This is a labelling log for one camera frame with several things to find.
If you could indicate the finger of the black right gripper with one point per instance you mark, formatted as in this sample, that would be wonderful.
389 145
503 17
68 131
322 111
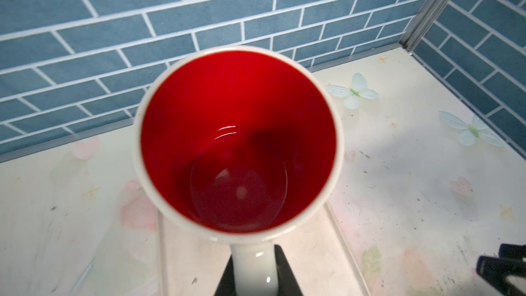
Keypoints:
509 251
497 271

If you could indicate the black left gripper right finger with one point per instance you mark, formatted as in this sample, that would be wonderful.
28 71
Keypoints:
287 283

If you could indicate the white mug red inside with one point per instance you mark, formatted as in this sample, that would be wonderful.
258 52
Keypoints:
239 145

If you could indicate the beige serving tray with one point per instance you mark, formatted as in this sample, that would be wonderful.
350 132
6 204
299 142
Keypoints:
316 253

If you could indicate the aluminium corner post right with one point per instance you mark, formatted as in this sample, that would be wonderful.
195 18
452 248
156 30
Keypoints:
422 22

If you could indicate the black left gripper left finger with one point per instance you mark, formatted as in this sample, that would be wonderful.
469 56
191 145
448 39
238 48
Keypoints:
226 285

